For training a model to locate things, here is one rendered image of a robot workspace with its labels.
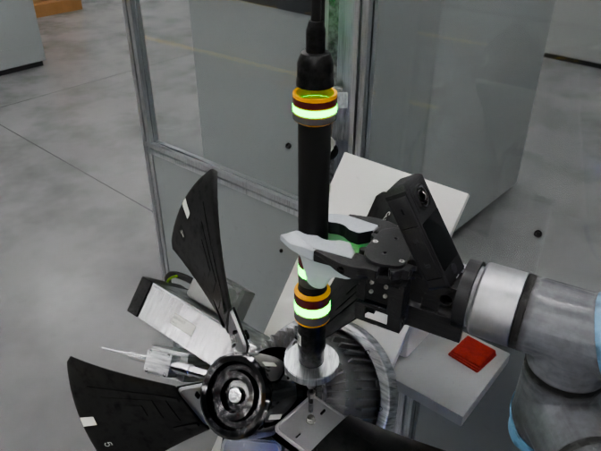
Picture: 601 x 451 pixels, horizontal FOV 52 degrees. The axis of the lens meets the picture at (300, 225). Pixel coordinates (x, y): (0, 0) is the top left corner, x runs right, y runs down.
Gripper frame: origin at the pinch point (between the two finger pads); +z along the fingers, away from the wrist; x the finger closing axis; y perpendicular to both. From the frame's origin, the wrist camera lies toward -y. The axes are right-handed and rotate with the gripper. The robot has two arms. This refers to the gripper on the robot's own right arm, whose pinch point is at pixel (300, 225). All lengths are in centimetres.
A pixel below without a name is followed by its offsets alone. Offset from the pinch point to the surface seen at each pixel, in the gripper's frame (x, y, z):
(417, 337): 55, 60, 0
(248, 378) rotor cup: -1.7, 26.1, 7.2
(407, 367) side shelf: 49, 65, -1
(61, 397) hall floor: 50, 151, 137
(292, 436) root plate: -3.5, 31.3, -0.8
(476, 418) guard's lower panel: 69, 94, -15
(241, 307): 23, 39, 26
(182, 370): 6.0, 41.1, 26.5
